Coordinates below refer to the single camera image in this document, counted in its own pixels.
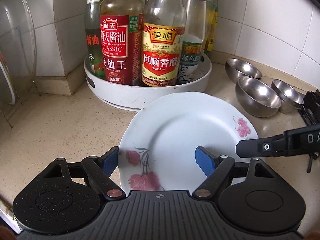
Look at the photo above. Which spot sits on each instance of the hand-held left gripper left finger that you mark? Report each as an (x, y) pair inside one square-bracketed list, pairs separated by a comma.
[(110, 160)]

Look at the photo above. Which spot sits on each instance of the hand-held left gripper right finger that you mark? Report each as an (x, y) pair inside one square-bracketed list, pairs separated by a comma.
[(206, 160)]

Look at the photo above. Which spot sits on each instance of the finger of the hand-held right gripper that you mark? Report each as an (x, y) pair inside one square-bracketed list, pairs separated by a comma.
[(255, 147)]

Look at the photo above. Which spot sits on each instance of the pink floral white plate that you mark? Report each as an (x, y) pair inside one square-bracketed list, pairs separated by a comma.
[(180, 130)]

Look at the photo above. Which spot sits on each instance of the black stove pot support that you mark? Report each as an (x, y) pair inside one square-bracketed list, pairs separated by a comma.
[(310, 107)]

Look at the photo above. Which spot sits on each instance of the stainless steel bowl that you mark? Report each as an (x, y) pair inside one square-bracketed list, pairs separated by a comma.
[(242, 68), (258, 96), (287, 95)]

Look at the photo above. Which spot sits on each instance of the white two-tier rotating rack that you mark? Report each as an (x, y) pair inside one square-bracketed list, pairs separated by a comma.
[(150, 97)]

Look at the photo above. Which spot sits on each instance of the red label soy sauce bottle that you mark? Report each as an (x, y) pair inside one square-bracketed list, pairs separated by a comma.
[(120, 37)]

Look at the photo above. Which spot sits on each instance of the yellow cap vinegar bottle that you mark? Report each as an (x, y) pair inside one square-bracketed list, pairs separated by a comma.
[(162, 42)]

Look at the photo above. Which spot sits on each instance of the glass pot lid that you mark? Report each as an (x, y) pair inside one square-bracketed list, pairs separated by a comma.
[(6, 85)]

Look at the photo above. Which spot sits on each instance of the purple label sauce bottle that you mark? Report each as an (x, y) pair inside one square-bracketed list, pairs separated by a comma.
[(193, 30)]

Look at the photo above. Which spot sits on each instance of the green label liquor bottle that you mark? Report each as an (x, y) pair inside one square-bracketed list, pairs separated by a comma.
[(93, 30)]

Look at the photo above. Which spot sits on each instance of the green yellow label sauce bottle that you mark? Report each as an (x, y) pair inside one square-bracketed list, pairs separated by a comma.
[(212, 17)]

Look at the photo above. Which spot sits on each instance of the clear glass bowl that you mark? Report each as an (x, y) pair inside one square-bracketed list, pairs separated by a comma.
[(17, 30)]

